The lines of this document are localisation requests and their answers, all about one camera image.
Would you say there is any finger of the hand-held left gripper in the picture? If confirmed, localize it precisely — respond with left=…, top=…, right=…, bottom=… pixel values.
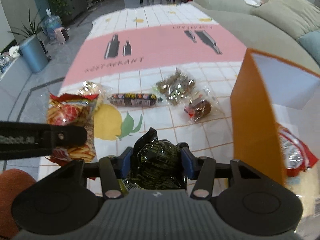
left=49, top=125, right=88, bottom=155

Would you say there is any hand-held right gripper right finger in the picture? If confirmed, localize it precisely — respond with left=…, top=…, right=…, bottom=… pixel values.
left=181, top=146, right=263, bottom=200

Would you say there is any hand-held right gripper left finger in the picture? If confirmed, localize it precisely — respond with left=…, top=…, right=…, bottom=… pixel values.
left=57, top=147, right=133, bottom=200

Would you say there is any red fries snack bag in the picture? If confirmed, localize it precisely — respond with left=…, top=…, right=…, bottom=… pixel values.
left=46, top=92, right=100, bottom=167

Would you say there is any black snack packet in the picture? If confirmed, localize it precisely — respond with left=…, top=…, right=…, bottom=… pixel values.
left=117, top=127, right=188, bottom=195

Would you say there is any clear popcorn bag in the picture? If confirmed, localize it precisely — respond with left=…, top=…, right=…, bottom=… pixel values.
left=76, top=81, right=112, bottom=110

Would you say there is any chocolate pastry pack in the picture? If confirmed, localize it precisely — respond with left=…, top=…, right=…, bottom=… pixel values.
left=184, top=87, right=220, bottom=124

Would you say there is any dark sausage stick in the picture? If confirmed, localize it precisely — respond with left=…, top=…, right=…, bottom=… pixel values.
left=108, top=93, right=163, bottom=107

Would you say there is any clear candy bag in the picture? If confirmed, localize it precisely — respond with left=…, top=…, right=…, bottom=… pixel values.
left=152, top=67, right=197, bottom=105

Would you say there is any orange cardboard box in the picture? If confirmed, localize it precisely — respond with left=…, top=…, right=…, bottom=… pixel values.
left=230, top=47, right=320, bottom=188

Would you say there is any red cartoon snack packet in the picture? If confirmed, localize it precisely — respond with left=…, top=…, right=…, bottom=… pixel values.
left=276, top=124, right=320, bottom=178

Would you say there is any sliced bread pack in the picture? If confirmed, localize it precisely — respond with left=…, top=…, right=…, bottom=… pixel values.
left=287, top=165, right=320, bottom=218

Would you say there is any person's left forearm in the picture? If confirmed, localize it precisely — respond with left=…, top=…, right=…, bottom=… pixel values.
left=0, top=169, right=38, bottom=233

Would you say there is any blue trash can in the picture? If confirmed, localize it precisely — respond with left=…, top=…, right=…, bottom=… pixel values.
left=19, top=35, right=49, bottom=73

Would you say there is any pink space heater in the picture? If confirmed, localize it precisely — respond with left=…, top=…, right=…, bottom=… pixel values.
left=54, top=26, right=70, bottom=43

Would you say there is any potted leafy plant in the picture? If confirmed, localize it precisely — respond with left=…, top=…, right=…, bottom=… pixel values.
left=7, top=10, right=43, bottom=55

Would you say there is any large water bottle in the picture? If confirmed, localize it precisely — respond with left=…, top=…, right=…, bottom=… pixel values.
left=44, top=9, right=62, bottom=39

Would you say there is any pink checked tablecloth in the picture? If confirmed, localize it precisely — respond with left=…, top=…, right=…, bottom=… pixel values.
left=37, top=1, right=250, bottom=198

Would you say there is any grey drawer cabinet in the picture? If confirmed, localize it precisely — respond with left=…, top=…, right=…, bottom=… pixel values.
left=60, top=0, right=88, bottom=23

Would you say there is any beige sofa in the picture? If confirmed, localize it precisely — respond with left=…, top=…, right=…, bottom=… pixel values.
left=187, top=0, right=320, bottom=68

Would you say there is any blue pillow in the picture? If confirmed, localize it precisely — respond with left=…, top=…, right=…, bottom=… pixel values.
left=299, top=30, right=320, bottom=68

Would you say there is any beige pillow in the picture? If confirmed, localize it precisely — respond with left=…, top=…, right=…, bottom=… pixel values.
left=251, top=0, right=320, bottom=40

